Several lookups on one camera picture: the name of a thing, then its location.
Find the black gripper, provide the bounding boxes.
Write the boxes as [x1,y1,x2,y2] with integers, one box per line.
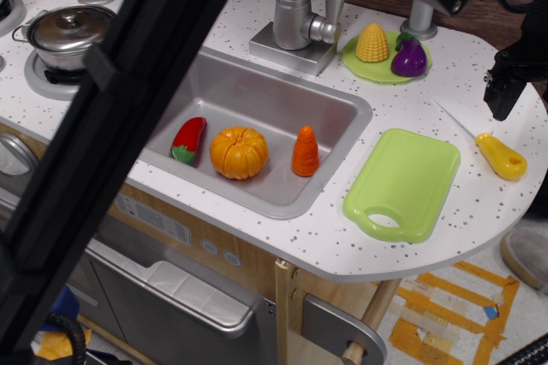
[484,5,547,121]

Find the yellow handled toy knife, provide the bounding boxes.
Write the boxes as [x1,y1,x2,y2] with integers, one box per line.
[433,96,527,181]

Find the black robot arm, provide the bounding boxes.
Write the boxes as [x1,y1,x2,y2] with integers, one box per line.
[1,0,228,362]

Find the green cutting board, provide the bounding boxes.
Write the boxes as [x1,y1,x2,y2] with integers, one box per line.
[342,129,461,243]

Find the purple toy eggplant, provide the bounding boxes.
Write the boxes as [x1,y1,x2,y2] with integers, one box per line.
[390,33,428,77]

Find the silver support pole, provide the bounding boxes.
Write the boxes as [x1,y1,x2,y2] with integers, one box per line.
[400,0,438,41]

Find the green plate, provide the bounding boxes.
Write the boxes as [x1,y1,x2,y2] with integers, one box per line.
[342,31,418,83]

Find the yellow toy corn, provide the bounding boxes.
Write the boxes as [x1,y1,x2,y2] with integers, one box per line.
[355,22,390,63]

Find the grey slipper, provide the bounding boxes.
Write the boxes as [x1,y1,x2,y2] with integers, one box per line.
[500,230,547,295]

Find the orange toy carrot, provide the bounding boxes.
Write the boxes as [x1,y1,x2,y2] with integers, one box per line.
[291,126,320,177]

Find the silver toy faucet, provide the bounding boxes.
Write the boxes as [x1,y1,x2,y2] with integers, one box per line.
[249,0,345,75]

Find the orange toy pumpkin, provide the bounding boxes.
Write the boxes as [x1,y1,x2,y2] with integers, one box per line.
[210,126,269,181]

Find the silver sink basin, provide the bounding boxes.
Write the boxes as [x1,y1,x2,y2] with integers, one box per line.
[140,47,372,219]

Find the red toy chili pepper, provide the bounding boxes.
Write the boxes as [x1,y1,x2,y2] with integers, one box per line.
[170,117,206,165]

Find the grey dishwasher door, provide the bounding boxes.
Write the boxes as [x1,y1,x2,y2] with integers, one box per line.
[68,228,277,364]

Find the front stove burner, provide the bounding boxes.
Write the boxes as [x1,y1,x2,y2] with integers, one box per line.
[24,51,86,101]

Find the steel pot with lid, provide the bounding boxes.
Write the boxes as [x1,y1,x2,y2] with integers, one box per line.
[12,4,116,71]

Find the black cable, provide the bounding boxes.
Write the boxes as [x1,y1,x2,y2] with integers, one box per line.
[42,312,89,365]

